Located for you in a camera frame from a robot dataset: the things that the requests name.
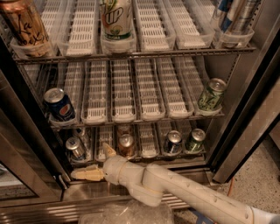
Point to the silver redbull can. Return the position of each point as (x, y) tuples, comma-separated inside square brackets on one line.
[(82, 134), (74, 145)]

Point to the blue pepsi can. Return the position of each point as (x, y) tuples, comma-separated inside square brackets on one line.
[(59, 104)]

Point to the silver redbull can front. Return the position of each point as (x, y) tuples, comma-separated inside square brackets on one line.
[(74, 145)]

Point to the silver redbull can rear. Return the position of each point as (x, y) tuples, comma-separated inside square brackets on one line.
[(82, 134)]

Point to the green can bottom shelf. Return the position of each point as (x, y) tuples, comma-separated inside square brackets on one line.
[(195, 140)]

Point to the middle wire shelf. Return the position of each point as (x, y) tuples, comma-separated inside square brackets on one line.
[(111, 123)]

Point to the blue silver tall can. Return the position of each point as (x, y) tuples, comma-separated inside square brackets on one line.
[(233, 16)]

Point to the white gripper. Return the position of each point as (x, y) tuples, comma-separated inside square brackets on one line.
[(113, 170)]

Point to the copper can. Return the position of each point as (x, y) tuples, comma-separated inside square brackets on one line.
[(124, 129), (126, 145)]

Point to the top wire shelf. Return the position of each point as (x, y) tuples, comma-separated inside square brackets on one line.
[(138, 55)]

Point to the orange la croix can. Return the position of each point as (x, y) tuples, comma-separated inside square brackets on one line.
[(27, 27)]

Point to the green can shelf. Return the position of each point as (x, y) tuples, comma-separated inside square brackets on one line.
[(212, 95), (195, 140)]

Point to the bottom wire shelf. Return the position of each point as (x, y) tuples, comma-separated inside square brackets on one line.
[(179, 161)]

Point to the wire shelf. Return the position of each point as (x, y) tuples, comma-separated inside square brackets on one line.
[(179, 161), (138, 55), (111, 123)]

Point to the clear plastic bag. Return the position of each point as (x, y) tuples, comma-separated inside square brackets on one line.
[(133, 212)]

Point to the green 7up can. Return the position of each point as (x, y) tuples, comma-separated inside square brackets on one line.
[(116, 19)]

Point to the copper can rear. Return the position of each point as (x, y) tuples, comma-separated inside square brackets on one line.
[(124, 129)]

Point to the fridge door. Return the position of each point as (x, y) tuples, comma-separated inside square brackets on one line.
[(250, 107)]

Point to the copper can front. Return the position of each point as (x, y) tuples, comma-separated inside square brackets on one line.
[(126, 145)]

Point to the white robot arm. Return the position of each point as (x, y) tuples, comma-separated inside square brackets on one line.
[(148, 184)]

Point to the green can middle shelf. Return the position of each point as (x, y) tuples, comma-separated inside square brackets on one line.
[(212, 95)]

